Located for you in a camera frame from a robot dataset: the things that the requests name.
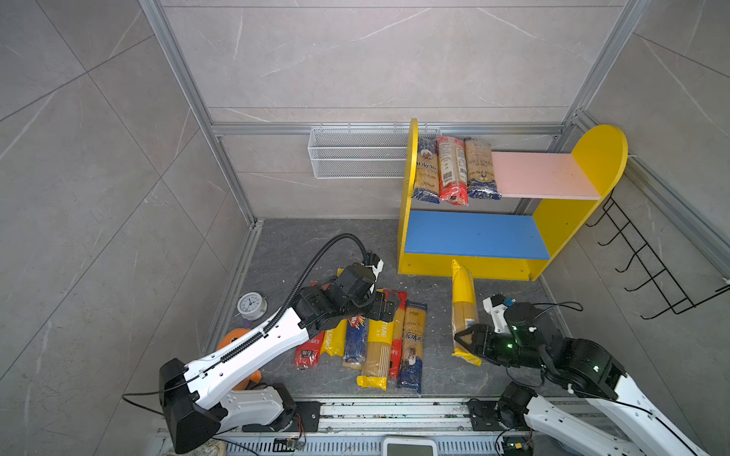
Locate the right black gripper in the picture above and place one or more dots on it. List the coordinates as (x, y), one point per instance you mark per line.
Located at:
(481, 340)

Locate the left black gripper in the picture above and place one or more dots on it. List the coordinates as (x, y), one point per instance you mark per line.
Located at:
(379, 311)

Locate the yellow end spaghetti bag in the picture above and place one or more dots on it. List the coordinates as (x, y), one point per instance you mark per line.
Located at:
(464, 309)

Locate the dark blue end spaghetti bag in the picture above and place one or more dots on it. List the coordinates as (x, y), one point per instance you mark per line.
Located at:
(481, 181)

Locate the blue Sankara spaghetti bag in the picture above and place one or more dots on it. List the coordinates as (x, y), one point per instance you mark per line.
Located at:
(426, 179)

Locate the red label spaghetti bag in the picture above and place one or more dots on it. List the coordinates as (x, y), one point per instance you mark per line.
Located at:
(452, 171)

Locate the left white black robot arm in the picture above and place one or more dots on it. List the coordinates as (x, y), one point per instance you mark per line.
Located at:
(198, 399)

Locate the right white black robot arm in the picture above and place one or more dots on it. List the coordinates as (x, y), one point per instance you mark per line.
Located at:
(588, 371)

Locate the yellow pink blue wooden shelf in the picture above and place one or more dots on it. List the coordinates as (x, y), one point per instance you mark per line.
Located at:
(569, 188)

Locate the yellow label spaghetti bag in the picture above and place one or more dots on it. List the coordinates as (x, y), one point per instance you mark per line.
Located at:
(333, 343)

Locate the blue Barilla spaghetti box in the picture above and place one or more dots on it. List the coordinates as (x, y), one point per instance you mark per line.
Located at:
(356, 342)

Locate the white analog alarm clock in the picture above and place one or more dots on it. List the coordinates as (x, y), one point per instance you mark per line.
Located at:
(252, 306)

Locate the yellow Pastatime spaghetti bag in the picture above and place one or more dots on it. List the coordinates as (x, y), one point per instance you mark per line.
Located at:
(375, 371)

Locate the thin red spaghetti bag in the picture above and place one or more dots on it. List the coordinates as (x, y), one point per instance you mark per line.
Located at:
(396, 347)

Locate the blue trim spaghetti bag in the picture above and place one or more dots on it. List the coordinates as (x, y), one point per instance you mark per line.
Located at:
(411, 364)

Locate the white digital scale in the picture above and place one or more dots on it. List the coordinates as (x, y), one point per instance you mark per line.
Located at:
(408, 446)

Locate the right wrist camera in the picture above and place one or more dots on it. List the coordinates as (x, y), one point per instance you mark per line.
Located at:
(496, 306)

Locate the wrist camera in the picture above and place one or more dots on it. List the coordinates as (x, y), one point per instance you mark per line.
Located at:
(496, 306)
(374, 262)

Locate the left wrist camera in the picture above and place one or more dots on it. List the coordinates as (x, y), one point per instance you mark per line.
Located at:
(374, 262)

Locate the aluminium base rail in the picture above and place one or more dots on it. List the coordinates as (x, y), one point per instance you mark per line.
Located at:
(370, 426)

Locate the black wire hook rack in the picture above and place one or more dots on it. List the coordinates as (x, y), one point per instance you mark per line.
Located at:
(645, 260)

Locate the white wire mesh basket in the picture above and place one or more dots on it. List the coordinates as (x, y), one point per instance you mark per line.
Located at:
(340, 153)

